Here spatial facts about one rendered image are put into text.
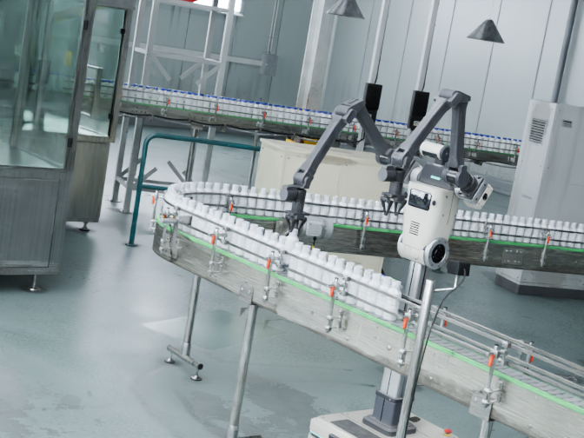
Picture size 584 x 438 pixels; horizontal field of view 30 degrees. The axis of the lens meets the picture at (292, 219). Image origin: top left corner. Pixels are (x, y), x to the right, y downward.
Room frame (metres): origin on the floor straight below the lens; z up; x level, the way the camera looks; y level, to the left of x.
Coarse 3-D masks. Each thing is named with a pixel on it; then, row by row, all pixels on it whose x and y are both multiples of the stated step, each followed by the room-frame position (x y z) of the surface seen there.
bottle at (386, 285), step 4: (384, 276) 4.49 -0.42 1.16; (388, 276) 4.50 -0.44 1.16; (384, 280) 4.47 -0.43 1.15; (388, 280) 4.47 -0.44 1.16; (384, 284) 4.47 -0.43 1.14; (388, 284) 4.47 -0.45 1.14; (380, 288) 4.47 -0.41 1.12; (384, 288) 4.46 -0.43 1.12; (388, 288) 4.46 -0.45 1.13; (380, 296) 4.46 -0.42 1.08; (384, 296) 4.46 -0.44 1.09; (376, 300) 4.48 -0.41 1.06; (380, 300) 4.46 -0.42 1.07; (384, 300) 4.46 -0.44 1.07; (376, 304) 4.47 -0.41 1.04; (380, 304) 4.46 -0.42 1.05; (384, 304) 4.46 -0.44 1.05; (376, 312) 4.46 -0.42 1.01; (380, 312) 4.46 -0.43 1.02
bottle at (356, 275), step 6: (354, 270) 4.60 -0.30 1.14; (360, 270) 4.60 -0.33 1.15; (354, 276) 4.59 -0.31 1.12; (360, 276) 4.59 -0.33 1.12; (348, 282) 4.61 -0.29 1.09; (354, 282) 4.59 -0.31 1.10; (348, 288) 4.60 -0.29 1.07; (354, 288) 4.59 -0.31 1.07; (354, 294) 4.59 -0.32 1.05; (348, 300) 4.59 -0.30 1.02; (354, 300) 4.59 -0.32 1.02
